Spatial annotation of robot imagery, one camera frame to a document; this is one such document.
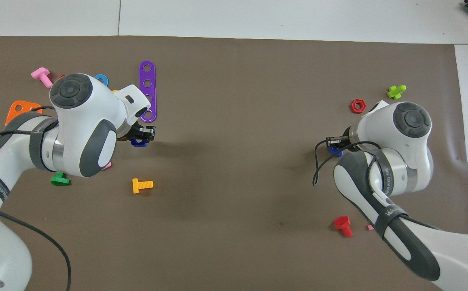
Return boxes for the brown table mat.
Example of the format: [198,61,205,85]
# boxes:
[0,36,468,291]

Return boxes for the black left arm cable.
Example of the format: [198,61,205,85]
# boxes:
[0,106,72,291]

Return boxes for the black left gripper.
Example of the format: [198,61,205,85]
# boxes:
[117,125,157,143]

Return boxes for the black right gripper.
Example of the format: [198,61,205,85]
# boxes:
[326,127,358,152]

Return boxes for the red plastic screw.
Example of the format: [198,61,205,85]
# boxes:
[333,216,353,238]

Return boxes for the orange plastic screw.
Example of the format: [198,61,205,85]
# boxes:
[132,178,154,194]

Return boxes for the orange heart-shaped plate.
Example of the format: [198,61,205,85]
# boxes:
[5,100,43,127]

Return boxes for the purple four-hole plate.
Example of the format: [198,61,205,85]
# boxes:
[139,61,157,123]

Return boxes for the lime green cross-head screw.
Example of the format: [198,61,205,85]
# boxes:
[387,84,407,100]

